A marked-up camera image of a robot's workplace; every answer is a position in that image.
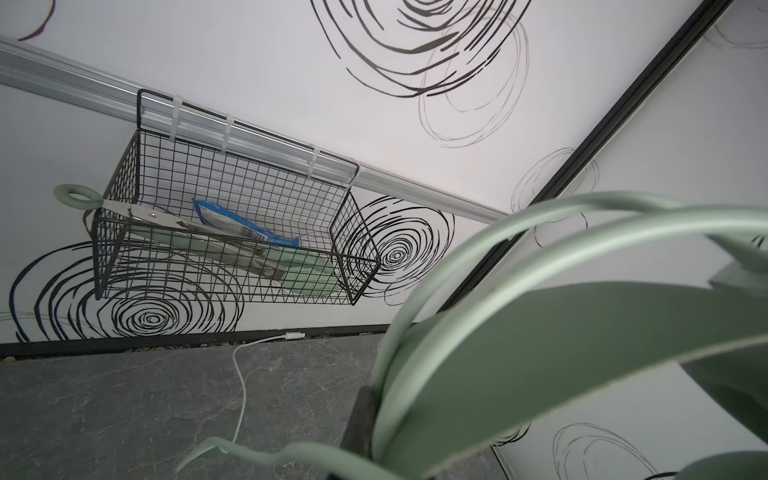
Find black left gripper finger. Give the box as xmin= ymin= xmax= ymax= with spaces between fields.
xmin=340 ymin=385 xmax=378 ymax=466

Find mint green headphones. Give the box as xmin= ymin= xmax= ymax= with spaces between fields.
xmin=367 ymin=190 xmax=768 ymax=480

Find black wire basket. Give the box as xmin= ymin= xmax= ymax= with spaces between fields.
xmin=91 ymin=89 xmax=381 ymax=305

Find aluminium wall rail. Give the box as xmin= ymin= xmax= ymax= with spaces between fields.
xmin=1 ymin=37 xmax=505 ymax=224

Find right corner frame post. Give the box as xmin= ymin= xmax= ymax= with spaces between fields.
xmin=438 ymin=0 xmax=733 ymax=312

